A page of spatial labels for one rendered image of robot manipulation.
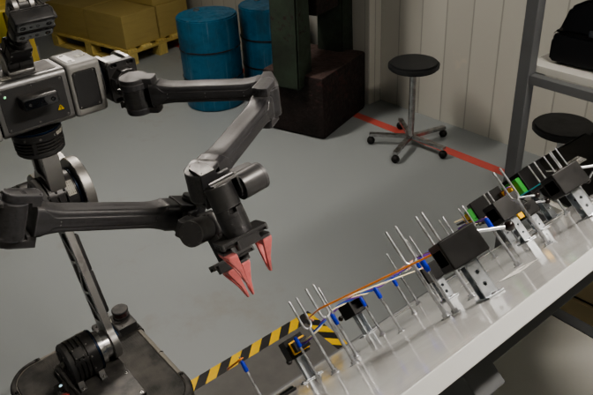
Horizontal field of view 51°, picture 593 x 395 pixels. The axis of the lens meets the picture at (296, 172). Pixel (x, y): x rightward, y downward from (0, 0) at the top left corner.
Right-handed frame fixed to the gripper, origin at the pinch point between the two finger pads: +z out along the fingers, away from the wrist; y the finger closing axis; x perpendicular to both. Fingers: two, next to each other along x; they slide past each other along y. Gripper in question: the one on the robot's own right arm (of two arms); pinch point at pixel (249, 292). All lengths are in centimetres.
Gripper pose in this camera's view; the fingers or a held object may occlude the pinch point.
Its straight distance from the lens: 141.0
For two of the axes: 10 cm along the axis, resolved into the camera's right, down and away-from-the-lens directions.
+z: 4.8, 8.8, -0.6
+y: 8.4, -4.3, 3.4
